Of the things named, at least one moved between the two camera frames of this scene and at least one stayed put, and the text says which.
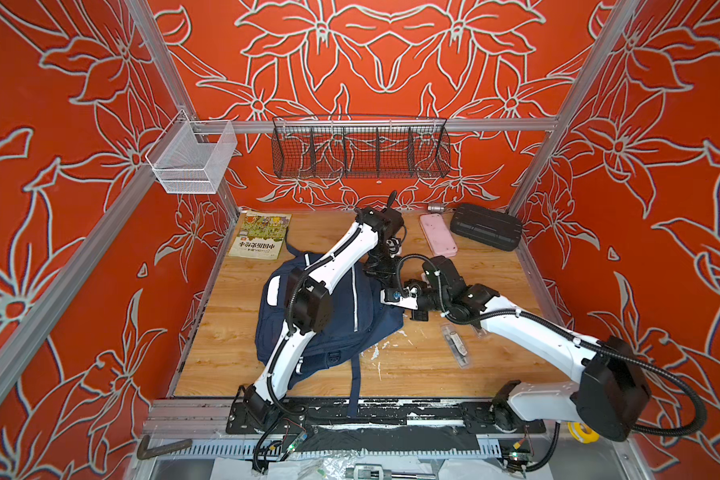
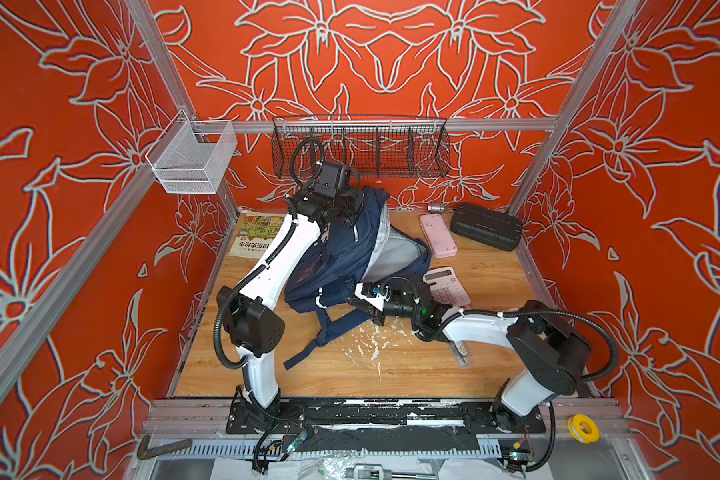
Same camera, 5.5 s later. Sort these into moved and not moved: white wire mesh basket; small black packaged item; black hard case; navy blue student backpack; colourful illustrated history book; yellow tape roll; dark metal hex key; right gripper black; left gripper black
Moved: left gripper black; right gripper black; navy blue student backpack
Not moved: black hard case; dark metal hex key; small black packaged item; yellow tape roll; white wire mesh basket; colourful illustrated history book
